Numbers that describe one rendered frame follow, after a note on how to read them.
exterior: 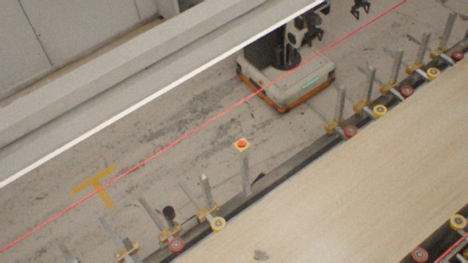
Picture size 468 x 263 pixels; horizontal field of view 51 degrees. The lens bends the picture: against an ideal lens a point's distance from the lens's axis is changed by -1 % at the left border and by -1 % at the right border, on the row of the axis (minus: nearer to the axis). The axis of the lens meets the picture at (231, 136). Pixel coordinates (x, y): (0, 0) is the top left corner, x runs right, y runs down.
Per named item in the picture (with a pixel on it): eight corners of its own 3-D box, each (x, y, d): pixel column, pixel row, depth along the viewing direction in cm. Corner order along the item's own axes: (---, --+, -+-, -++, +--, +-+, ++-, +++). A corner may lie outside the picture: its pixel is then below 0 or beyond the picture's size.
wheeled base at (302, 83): (234, 74, 460) (232, 55, 440) (287, 43, 480) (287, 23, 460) (281, 118, 425) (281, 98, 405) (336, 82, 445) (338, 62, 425)
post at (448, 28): (433, 63, 362) (450, 12, 324) (436, 61, 363) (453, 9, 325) (436, 66, 360) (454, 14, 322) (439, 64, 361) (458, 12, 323)
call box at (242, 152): (233, 151, 272) (232, 143, 266) (243, 145, 274) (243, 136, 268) (241, 160, 268) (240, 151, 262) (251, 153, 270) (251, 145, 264)
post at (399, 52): (384, 99, 349) (396, 49, 310) (387, 97, 350) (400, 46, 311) (387, 102, 347) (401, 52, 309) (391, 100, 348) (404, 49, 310)
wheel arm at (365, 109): (330, 87, 342) (330, 82, 339) (334, 84, 343) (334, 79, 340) (377, 125, 320) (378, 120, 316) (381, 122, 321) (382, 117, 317)
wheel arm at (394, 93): (356, 70, 350) (357, 66, 347) (360, 67, 351) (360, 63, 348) (404, 106, 327) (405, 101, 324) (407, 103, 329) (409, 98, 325)
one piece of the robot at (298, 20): (289, 23, 369) (289, 0, 352) (316, 7, 378) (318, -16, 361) (303, 34, 361) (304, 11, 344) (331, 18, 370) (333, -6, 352)
